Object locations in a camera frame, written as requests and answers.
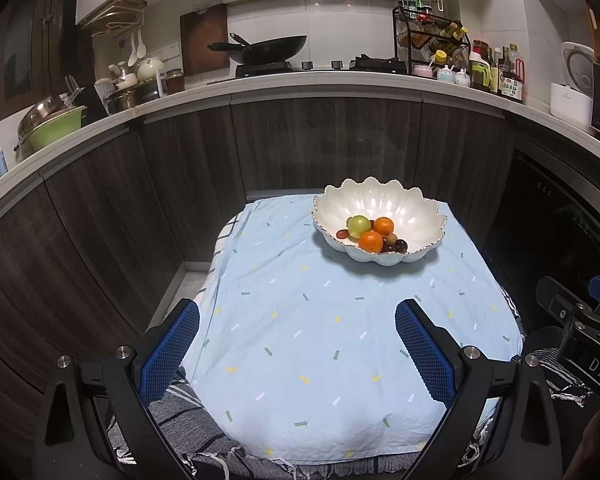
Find light blue patterned cloth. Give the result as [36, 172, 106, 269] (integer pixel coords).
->
[182, 195, 526, 461]

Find steel pot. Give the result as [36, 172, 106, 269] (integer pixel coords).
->
[105, 85, 161, 113]

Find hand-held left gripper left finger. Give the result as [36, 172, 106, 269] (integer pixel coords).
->
[32, 298, 201, 480]

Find row of spice jars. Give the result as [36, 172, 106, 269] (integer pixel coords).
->
[399, 0, 448, 17]

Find white rice cooker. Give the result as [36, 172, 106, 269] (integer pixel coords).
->
[560, 41, 597, 86]

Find black knife block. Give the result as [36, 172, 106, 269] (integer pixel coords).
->
[80, 85, 108, 118]

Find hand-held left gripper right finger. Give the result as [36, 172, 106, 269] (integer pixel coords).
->
[395, 298, 563, 480]

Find black wire spice rack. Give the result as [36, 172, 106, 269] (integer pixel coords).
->
[392, 6, 471, 76]

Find white round teapot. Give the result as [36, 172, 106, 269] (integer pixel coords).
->
[137, 57, 166, 82]

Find striped fringed blanket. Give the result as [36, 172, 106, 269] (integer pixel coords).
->
[107, 200, 596, 480]

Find black wok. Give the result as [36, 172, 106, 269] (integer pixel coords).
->
[207, 33, 308, 66]

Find white kettle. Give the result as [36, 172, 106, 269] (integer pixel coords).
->
[107, 62, 138, 90]

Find black gas stove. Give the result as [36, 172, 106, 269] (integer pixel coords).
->
[235, 55, 408, 79]

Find wall-mounted wire shelf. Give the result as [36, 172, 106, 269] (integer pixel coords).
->
[82, 0, 148, 36]

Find green oil bottle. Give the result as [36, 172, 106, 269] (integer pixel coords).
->
[469, 60, 492, 92]

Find white hanging ladles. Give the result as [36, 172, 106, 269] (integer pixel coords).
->
[127, 30, 148, 67]

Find white box appliance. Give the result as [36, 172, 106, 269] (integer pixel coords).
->
[550, 81, 594, 128]

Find black built-in dishwasher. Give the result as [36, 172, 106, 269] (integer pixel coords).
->
[485, 140, 600, 336]

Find white scalloped ceramic bowl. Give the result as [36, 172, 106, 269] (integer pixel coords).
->
[312, 176, 448, 264]

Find dark wooden door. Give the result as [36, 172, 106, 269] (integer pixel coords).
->
[0, 0, 96, 123]

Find brown wooden cutting board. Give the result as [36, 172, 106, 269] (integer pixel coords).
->
[180, 4, 230, 77]

